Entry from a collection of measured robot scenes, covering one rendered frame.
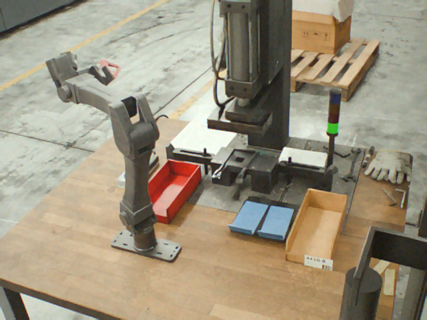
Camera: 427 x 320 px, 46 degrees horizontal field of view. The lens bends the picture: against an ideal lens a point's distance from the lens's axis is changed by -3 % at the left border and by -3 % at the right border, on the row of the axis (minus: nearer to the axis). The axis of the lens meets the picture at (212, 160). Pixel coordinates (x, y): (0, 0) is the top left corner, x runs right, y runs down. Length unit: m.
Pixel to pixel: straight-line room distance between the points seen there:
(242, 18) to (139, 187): 0.53
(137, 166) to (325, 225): 0.59
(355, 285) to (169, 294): 0.92
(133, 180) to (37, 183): 2.30
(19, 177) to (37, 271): 2.23
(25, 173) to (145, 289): 2.46
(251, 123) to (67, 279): 0.69
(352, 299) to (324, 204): 1.11
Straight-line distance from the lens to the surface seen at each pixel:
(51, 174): 3.62
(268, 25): 1.49
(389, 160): 1.81
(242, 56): 1.45
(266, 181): 1.61
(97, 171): 1.84
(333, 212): 1.57
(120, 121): 1.18
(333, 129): 1.67
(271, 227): 1.47
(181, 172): 1.72
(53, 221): 1.64
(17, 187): 3.58
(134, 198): 1.33
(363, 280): 0.47
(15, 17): 6.94
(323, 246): 1.45
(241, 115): 1.51
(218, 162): 1.64
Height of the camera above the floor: 1.87
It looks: 32 degrees down
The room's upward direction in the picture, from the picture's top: 3 degrees counter-clockwise
